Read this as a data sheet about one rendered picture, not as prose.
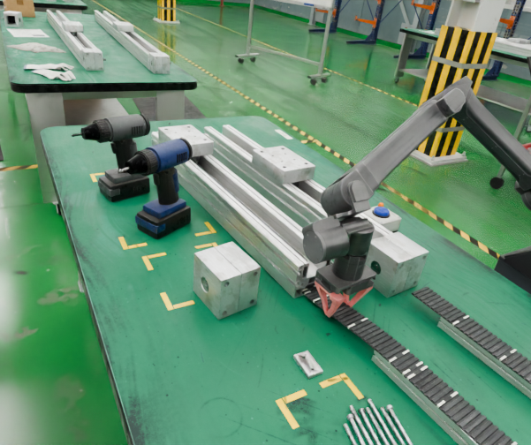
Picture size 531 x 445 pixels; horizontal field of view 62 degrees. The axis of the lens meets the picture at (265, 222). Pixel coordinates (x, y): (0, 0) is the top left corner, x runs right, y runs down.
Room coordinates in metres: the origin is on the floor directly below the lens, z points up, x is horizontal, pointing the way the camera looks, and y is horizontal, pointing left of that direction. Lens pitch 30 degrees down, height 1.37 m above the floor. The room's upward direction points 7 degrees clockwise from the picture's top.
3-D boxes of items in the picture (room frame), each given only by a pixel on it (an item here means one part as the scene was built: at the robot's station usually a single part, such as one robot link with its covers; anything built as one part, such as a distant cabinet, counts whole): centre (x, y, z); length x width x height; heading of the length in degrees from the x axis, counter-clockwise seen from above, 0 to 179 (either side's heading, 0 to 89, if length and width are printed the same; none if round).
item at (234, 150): (1.18, -0.03, 0.82); 0.80 x 0.10 x 0.09; 37
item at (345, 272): (0.68, -0.17, 0.91); 0.10 x 0.07 x 0.07; 127
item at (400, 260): (0.83, -0.31, 0.83); 0.12 x 0.09 x 0.10; 127
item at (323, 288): (0.67, -0.16, 0.84); 0.07 x 0.07 x 0.09; 37
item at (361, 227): (0.68, -0.16, 0.97); 0.07 x 0.06 x 0.07; 125
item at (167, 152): (0.91, 0.26, 0.89); 0.20 x 0.08 x 0.22; 149
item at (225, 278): (0.70, 0.05, 0.83); 0.11 x 0.10 x 0.10; 131
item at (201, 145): (1.26, 0.27, 0.87); 0.16 x 0.11 x 0.07; 37
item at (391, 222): (1.03, -0.29, 0.81); 0.10 x 0.08 x 0.06; 127
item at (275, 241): (1.06, 0.12, 0.82); 0.80 x 0.10 x 0.09; 37
